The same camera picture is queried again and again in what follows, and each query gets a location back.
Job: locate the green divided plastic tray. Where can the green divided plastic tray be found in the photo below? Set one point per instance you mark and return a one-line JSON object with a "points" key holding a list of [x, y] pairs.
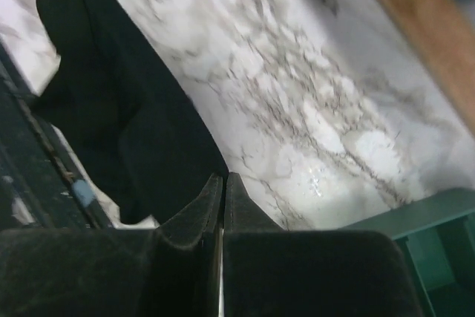
{"points": [[436, 236]]}

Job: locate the brown plywood board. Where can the brown plywood board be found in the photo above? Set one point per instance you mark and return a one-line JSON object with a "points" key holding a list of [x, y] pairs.
{"points": [[443, 38]]}

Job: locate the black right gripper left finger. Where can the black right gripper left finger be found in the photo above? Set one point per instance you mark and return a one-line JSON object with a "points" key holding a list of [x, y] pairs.
{"points": [[173, 270]]}

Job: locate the black metal base rail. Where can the black metal base rail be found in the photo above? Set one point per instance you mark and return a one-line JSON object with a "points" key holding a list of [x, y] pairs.
{"points": [[40, 183]]}

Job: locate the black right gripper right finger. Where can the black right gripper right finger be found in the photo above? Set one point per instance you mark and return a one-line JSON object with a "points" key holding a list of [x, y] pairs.
{"points": [[268, 271]]}

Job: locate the black underwear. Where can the black underwear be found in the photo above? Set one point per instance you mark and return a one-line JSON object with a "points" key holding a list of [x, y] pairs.
{"points": [[135, 130]]}

